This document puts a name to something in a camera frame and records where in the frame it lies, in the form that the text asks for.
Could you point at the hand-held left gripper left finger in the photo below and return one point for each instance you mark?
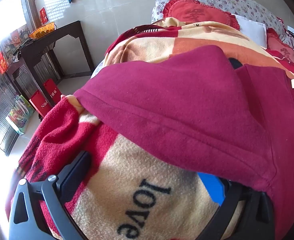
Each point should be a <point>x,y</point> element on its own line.
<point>74,172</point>

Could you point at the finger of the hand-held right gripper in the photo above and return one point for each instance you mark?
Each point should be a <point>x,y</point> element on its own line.
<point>234,63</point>

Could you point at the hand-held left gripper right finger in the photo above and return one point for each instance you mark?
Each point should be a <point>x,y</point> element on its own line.
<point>213,187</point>

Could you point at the maroon fleece garment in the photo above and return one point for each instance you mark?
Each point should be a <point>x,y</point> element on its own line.
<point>187,105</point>

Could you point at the white cloth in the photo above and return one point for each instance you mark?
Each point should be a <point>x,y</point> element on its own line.
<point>252,30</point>

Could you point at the small red frilled heart pillow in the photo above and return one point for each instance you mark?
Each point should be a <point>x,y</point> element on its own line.
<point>282,47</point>

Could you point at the large red frilled heart pillow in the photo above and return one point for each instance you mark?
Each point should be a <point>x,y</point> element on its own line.
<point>187,10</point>

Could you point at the printed fleece blanket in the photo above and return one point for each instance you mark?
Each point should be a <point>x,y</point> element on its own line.
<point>142,200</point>

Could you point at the red gift box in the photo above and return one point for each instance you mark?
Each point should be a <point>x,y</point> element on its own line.
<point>52,91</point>
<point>40,103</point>

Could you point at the colourful gift bag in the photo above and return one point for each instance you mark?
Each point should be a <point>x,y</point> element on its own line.
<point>19,115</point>

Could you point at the ribbed metal panel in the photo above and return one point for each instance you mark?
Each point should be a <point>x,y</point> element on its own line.
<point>1,97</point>

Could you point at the dark wooden table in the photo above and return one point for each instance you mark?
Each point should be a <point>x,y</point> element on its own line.
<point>61,32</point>

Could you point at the orange plastic basket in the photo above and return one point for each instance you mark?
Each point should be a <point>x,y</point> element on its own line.
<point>43,30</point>

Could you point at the printed gift box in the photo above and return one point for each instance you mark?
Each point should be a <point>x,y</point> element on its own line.
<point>16,37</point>

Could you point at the window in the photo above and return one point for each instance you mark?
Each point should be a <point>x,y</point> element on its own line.
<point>6,17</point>

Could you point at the red wall decoration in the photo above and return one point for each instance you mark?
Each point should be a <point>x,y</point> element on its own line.
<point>43,16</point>

